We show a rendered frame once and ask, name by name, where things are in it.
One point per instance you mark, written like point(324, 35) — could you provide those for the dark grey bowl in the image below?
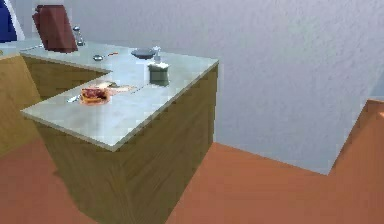
point(143, 53)

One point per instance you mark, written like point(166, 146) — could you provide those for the green cup white rim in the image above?
point(158, 74)

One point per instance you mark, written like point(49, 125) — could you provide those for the blue window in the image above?
point(6, 23)

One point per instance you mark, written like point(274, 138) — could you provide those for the wooden kitchen counter grey top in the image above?
point(140, 140)

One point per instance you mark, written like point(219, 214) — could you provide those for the silver fork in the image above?
point(73, 98)

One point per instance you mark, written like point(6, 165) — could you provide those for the clear soap bottle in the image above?
point(157, 55)

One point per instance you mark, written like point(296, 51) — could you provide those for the silver pepper mill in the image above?
point(78, 36)

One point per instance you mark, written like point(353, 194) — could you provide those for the dark red box appliance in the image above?
point(56, 28)

